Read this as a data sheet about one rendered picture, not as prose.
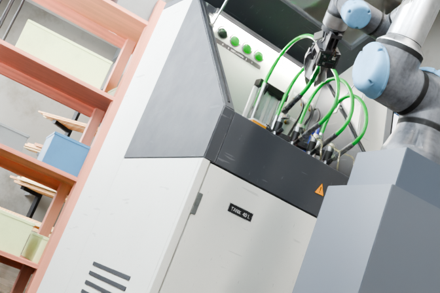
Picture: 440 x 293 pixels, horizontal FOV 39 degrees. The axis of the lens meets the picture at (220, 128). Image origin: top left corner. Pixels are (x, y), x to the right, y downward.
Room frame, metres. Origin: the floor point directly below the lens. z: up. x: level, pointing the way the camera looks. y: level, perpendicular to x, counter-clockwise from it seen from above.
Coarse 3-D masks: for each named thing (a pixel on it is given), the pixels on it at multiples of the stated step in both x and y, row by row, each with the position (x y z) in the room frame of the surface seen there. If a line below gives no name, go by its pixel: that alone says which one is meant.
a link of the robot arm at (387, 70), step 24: (408, 0) 1.28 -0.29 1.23; (432, 0) 1.26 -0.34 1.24; (408, 24) 1.28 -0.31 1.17; (432, 24) 1.30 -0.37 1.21; (384, 48) 1.28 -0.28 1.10; (408, 48) 1.27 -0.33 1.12; (360, 72) 1.33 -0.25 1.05; (384, 72) 1.28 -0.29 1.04; (408, 72) 1.29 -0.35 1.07; (384, 96) 1.32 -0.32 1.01; (408, 96) 1.32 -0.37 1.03
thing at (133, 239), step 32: (128, 160) 2.11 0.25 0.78; (160, 160) 1.88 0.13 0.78; (192, 160) 1.70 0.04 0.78; (128, 192) 2.01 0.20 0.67; (160, 192) 1.80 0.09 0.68; (192, 192) 1.65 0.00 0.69; (96, 224) 2.15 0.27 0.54; (128, 224) 1.92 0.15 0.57; (160, 224) 1.73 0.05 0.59; (96, 256) 2.04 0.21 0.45; (128, 256) 1.83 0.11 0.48; (160, 256) 1.67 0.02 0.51; (96, 288) 1.94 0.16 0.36; (128, 288) 1.76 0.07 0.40
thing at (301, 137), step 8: (336, 72) 1.98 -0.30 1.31; (336, 80) 1.96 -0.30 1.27; (288, 88) 2.20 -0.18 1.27; (336, 88) 1.95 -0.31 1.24; (336, 96) 1.93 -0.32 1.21; (280, 104) 2.21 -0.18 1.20; (336, 104) 1.93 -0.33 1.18; (328, 112) 1.94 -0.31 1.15; (272, 120) 2.22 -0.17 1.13; (320, 120) 1.97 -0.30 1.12; (272, 128) 2.21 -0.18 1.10; (312, 128) 1.99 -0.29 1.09; (304, 136) 2.02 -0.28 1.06
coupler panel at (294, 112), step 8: (296, 88) 2.37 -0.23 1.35; (304, 96) 2.40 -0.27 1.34; (296, 104) 2.39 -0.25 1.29; (304, 104) 2.37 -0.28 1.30; (312, 104) 2.42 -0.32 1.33; (288, 112) 2.38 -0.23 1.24; (296, 112) 2.39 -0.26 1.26; (288, 120) 2.35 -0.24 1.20; (304, 120) 2.41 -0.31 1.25; (288, 128) 2.39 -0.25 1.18
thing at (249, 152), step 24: (240, 120) 1.68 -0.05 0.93; (240, 144) 1.69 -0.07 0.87; (264, 144) 1.72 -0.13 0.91; (288, 144) 1.76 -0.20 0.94; (240, 168) 1.70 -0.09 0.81; (264, 168) 1.74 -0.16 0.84; (288, 168) 1.77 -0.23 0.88; (312, 168) 1.81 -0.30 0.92; (288, 192) 1.79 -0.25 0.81; (312, 192) 1.82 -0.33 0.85
